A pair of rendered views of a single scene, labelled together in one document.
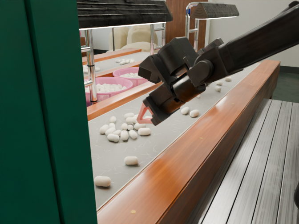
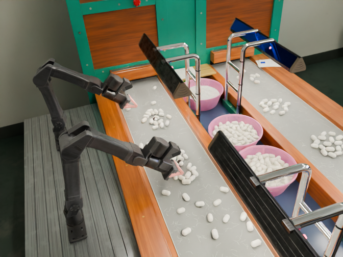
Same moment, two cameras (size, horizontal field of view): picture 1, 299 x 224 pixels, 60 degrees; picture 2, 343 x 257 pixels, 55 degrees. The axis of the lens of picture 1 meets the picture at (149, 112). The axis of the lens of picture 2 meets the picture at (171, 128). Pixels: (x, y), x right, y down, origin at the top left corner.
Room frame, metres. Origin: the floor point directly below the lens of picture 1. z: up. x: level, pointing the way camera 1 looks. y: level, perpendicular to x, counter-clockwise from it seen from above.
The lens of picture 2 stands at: (1.77, -0.96, 1.75)
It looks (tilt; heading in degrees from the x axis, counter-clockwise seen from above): 36 degrees down; 133
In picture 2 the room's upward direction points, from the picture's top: 4 degrees counter-clockwise
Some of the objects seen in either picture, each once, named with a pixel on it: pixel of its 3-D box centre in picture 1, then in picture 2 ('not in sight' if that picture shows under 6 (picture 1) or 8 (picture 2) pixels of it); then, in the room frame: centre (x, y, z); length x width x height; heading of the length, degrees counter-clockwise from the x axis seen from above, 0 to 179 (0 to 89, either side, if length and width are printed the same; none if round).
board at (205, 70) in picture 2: not in sight; (188, 73); (0.56, 0.55, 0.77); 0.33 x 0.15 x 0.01; 59
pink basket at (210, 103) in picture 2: not in sight; (201, 95); (0.75, 0.44, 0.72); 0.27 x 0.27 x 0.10
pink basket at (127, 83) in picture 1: (103, 94); (234, 136); (1.13, 0.21, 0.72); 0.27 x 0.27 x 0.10
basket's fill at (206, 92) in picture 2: not in sight; (201, 97); (0.75, 0.44, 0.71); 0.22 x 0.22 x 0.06
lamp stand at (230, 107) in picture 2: not in sight; (247, 75); (1.00, 0.52, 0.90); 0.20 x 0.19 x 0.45; 149
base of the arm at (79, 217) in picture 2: not in sight; (73, 215); (0.87, -0.60, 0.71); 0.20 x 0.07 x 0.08; 151
